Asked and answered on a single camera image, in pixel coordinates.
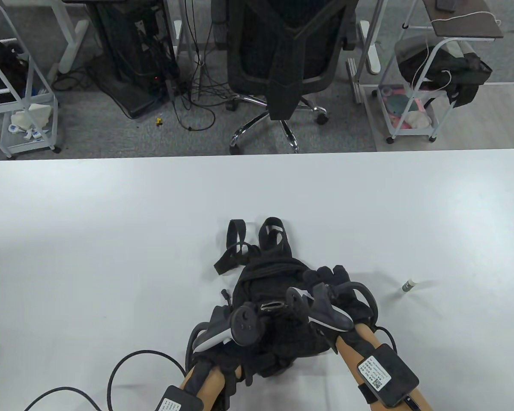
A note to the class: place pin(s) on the white cloth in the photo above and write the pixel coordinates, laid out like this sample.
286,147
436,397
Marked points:
32,114

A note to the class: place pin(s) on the white green lubricant stick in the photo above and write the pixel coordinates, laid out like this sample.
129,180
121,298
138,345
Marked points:
408,285

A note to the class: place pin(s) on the white metal cart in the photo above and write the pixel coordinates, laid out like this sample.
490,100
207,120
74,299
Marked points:
411,133
30,147

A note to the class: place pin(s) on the black mesh office chair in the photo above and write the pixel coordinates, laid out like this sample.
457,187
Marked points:
287,47

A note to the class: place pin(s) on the white plush item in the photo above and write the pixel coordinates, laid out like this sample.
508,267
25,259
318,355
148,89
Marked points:
419,119

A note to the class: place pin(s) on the person's right hand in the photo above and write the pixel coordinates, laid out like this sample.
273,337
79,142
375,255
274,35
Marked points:
330,278

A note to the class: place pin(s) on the teal round item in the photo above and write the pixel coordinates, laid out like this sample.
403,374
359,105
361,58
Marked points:
397,104

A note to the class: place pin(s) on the plain black bag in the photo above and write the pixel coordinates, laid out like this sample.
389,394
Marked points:
0,68

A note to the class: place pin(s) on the person's left forearm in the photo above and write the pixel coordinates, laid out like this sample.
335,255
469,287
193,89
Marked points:
205,387

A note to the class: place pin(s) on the person's left hand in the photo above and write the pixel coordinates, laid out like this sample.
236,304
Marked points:
222,355

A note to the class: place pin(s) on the white desk leg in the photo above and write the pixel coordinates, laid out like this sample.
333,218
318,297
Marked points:
70,47
180,38
372,47

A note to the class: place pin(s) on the blue white small packet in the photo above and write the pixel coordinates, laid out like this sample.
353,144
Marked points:
13,128
37,135

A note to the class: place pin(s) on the black backpack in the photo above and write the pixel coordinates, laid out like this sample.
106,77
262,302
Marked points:
274,274

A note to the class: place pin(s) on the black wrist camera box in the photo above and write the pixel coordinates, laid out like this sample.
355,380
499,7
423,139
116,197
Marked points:
387,374
180,400

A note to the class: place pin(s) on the black phone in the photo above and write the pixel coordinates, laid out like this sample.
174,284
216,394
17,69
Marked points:
445,5

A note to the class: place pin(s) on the brown side table top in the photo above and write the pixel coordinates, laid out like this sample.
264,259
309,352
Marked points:
467,23

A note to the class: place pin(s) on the black bag with grey lining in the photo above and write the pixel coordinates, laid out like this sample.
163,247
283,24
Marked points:
454,72

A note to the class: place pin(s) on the black round controller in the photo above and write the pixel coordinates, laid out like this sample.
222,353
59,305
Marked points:
325,308
240,325

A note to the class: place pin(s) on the black computer tower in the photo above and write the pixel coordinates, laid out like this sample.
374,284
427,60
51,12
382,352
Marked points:
128,43

